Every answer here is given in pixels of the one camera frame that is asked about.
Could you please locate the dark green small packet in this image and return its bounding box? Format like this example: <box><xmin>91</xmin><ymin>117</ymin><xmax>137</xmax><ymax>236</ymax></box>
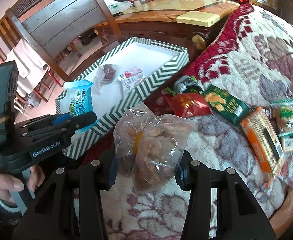
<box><xmin>174</xmin><ymin>75</ymin><xmax>203</xmax><ymax>94</ymax></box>

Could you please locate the white pink snack packet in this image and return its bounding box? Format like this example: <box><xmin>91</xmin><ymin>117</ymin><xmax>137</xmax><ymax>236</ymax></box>
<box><xmin>118</xmin><ymin>67</ymin><xmax>144</xmax><ymax>93</ymax></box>

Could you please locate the white plastic bag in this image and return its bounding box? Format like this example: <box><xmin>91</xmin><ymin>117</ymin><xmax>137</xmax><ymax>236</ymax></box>
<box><xmin>104</xmin><ymin>0</ymin><xmax>132</xmax><ymax>15</ymax></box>

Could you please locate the yellow round knob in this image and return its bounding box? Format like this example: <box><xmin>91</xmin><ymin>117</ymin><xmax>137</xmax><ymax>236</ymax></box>
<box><xmin>192</xmin><ymin>35</ymin><xmax>207</xmax><ymax>50</ymax></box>

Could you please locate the red snack packet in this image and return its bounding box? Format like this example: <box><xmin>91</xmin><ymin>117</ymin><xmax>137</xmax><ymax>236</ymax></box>
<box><xmin>165</xmin><ymin>93</ymin><xmax>213</xmax><ymax>118</ymax></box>

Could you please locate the green white chevron box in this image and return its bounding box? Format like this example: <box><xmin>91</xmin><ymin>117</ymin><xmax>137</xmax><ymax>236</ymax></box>
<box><xmin>55</xmin><ymin>37</ymin><xmax>189</xmax><ymax>159</ymax></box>

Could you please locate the clear bag of nuts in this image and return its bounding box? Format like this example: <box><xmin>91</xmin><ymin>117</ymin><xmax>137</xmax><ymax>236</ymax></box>
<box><xmin>113</xmin><ymin>103</ymin><xmax>195</xmax><ymax>194</ymax></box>

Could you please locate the wooden chair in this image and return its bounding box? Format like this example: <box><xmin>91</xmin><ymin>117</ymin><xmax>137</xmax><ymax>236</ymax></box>
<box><xmin>0</xmin><ymin>0</ymin><xmax>125</xmax><ymax>82</ymax></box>

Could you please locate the green white biscuit wrapper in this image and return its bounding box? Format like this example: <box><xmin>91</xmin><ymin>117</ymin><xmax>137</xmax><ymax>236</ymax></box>
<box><xmin>271</xmin><ymin>98</ymin><xmax>293</xmax><ymax>133</ymax></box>

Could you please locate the pink strawberry snack packet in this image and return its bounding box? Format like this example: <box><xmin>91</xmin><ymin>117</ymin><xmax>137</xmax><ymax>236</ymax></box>
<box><xmin>278</xmin><ymin>154</ymin><xmax>293</xmax><ymax>189</ymax></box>

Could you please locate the blue milk snack packet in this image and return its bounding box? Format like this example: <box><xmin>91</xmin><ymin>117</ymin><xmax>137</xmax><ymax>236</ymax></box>
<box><xmin>60</xmin><ymin>79</ymin><xmax>97</xmax><ymax>135</ymax></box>

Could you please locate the orange cracker pack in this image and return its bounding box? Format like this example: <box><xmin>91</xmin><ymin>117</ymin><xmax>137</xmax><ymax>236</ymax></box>
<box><xmin>240</xmin><ymin>107</ymin><xmax>285</xmax><ymax>183</ymax></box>

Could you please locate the wooden glass-top table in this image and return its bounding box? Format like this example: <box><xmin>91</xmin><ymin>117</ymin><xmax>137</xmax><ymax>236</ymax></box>
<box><xmin>93</xmin><ymin>0</ymin><xmax>241</xmax><ymax>55</ymax></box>

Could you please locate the green cookie packet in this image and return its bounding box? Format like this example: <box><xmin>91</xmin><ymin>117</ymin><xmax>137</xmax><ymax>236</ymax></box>
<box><xmin>202</xmin><ymin>84</ymin><xmax>251</xmax><ymax>125</ymax></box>

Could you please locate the clear bag dark snack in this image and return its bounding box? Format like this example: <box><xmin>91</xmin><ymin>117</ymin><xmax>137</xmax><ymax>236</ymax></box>
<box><xmin>93</xmin><ymin>64</ymin><xmax>118</xmax><ymax>94</ymax></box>

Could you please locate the person's left hand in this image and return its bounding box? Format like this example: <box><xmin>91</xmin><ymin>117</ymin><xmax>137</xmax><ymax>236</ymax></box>
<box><xmin>0</xmin><ymin>165</ymin><xmax>45</xmax><ymax>204</ymax></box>

